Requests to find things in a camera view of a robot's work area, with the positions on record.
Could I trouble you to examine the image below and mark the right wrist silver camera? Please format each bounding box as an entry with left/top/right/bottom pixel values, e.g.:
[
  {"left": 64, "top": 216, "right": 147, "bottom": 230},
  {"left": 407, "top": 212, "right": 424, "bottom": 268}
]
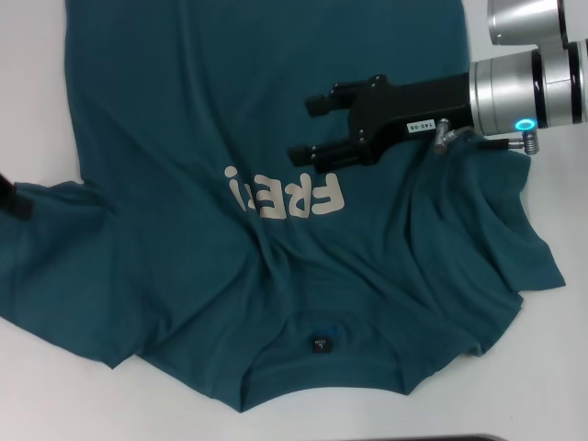
[{"left": 486, "top": 0, "right": 571, "bottom": 47}]

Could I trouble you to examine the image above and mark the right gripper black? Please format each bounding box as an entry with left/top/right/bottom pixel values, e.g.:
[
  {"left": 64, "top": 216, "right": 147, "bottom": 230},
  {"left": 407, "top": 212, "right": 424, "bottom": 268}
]
[{"left": 287, "top": 73, "right": 475, "bottom": 175}]

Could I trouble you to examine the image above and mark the right arm cable with connector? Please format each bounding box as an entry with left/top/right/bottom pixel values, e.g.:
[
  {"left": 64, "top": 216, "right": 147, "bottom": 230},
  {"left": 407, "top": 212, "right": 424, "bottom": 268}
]
[{"left": 431, "top": 118, "right": 539, "bottom": 157}]

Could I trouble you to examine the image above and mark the teal blue printed t-shirt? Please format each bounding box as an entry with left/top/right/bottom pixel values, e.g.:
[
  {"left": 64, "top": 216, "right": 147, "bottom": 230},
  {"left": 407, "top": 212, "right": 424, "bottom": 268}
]
[{"left": 0, "top": 0, "right": 567, "bottom": 403}]

